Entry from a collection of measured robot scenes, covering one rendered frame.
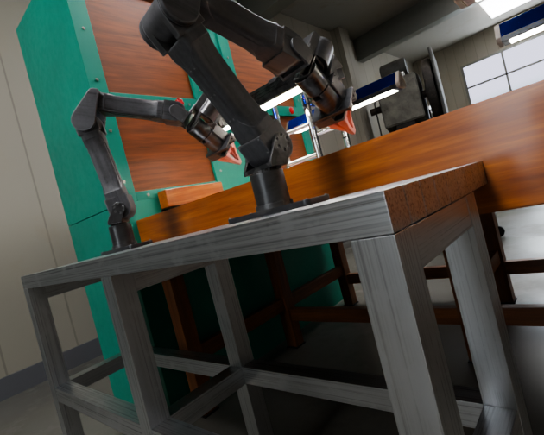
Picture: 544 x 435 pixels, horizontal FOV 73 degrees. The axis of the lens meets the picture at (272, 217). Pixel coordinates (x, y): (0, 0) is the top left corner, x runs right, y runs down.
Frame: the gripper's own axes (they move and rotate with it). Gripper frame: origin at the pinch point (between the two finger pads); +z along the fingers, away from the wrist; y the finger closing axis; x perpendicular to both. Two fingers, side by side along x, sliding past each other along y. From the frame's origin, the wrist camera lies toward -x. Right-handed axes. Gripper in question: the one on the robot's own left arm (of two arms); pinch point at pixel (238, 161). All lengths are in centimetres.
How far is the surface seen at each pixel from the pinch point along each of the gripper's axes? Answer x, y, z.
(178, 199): 3.1, 39.4, 3.4
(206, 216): 21.8, 3.3, -2.6
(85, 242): 21, 86, -9
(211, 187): -11.0, 39.6, 16.0
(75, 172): -1, 77, -28
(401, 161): 22, -58, -2
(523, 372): 41, -57, 85
